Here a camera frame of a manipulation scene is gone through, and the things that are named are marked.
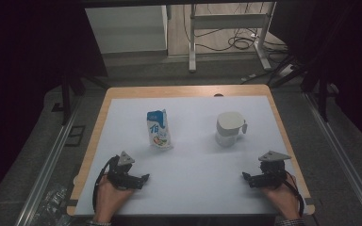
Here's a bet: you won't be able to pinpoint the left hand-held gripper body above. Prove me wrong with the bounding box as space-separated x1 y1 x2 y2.
107 151 143 191

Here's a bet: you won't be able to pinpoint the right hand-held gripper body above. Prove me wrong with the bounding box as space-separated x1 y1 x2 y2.
251 150 291 190

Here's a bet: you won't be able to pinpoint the person's left hand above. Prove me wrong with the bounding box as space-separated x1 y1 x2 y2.
93 174 135 224

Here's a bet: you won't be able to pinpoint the person's right hand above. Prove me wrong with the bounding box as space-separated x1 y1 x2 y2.
262 175 301 220

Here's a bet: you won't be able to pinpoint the clear plastic bag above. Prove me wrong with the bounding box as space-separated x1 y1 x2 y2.
37 186 69 226

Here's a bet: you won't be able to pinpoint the black metal stand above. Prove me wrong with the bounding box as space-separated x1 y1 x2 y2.
270 53 332 123
51 71 108 126

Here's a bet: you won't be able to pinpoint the white power strip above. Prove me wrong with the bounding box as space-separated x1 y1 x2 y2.
277 63 295 78

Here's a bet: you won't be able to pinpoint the grey cabinet panel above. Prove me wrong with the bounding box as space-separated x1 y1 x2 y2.
84 5 169 55

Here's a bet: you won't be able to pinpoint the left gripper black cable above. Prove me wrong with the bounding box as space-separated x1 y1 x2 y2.
91 154 121 212

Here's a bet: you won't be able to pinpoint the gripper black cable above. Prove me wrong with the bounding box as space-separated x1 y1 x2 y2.
91 154 121 212
282 173 305 218

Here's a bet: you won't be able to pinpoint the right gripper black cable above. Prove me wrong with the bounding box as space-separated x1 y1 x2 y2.
282 173 305 218

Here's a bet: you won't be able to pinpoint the black floor frame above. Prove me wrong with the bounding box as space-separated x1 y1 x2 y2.
64 124 87 147

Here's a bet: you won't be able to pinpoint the metal floor rail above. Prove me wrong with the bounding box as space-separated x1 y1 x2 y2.
304 92 362 226
13 96 83 226

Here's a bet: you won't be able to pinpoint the black floor cables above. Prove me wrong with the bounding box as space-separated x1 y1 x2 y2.
182 3 289 54

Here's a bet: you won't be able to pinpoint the white metal desk frame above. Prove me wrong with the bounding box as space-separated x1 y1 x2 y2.
188 1 277 73

